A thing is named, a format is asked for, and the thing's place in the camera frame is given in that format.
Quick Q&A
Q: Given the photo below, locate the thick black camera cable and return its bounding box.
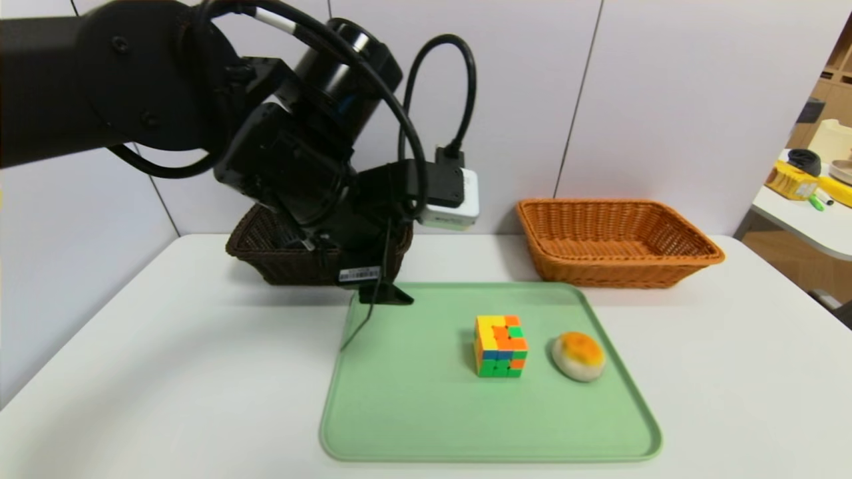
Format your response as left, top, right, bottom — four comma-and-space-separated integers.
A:
398, 35, 477, 167

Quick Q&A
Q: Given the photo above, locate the cream plastic container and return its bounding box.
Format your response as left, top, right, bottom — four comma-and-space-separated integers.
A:
806, 120, 852, 162

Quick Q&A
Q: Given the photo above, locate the orange wicker basket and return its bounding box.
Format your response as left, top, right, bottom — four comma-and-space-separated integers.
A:
517, 199, 725, 289

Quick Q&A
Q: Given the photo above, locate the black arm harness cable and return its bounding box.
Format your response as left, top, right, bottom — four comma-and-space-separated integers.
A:
110, 0, 428, 220

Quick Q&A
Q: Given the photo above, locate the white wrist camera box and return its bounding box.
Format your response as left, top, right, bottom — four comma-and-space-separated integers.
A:
418, 168, 480, 232

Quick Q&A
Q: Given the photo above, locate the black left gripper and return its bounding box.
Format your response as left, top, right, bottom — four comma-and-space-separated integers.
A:
335, 202, 415, 306

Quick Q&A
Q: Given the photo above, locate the black tape roll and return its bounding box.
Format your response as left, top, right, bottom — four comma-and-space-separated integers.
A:
786, 150, 821, 178

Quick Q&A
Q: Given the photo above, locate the dark brown wicker basket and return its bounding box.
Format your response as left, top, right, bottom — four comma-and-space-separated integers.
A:
225, 203, 413, 287

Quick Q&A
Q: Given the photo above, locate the light green plastic tray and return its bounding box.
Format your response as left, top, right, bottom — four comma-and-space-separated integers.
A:
320, 282, 663, 462

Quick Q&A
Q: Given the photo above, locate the wooden shelving unit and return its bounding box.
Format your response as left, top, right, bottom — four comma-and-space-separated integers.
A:
784, 13, 852, 150

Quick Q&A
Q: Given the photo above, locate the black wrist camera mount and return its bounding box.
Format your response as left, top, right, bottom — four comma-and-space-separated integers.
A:
396, 160, 465, 208

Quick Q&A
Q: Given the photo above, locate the yellow cardboard box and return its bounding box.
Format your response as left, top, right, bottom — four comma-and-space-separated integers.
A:
764, 162, 817, 202

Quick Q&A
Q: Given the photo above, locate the white side table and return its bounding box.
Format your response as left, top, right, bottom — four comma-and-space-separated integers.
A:
750, 150, 852, 262

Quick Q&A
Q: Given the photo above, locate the white bun with orange top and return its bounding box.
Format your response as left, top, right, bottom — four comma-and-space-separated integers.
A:
551, 331, 607, 383

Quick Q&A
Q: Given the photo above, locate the colourful puzzle cube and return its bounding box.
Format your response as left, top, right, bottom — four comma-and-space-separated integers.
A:
474, 315, 529, 379

